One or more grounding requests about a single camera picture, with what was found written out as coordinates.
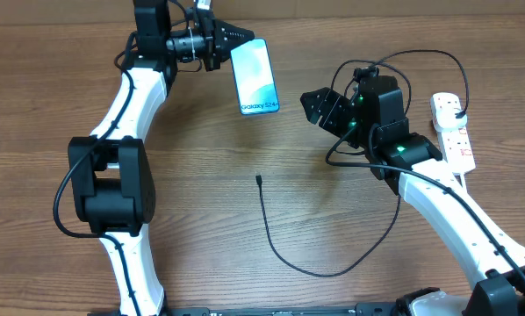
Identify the blue Galaxy smartphone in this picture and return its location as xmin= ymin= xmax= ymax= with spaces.
xmin=231 ymin=38 xmax=280 ymax=116

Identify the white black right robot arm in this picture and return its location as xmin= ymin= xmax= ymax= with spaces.
xmin=300 ymin=70 xmax=525 ymax=315

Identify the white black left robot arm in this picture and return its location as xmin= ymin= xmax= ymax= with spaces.
xmin=53 ymin=0 xmax=255 ymax=315

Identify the white charger plug adapter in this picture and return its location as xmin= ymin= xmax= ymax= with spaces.
xmin=432 ymin=104 xmax=468 ymax=133

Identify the white power strip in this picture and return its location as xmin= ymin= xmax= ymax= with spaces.
xmin=429 ymin=91 xmax=477 ymax=177

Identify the black USB charger cable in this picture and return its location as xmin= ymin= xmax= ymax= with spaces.
xmin=255 ymin=49 xmax=471 ymax=278

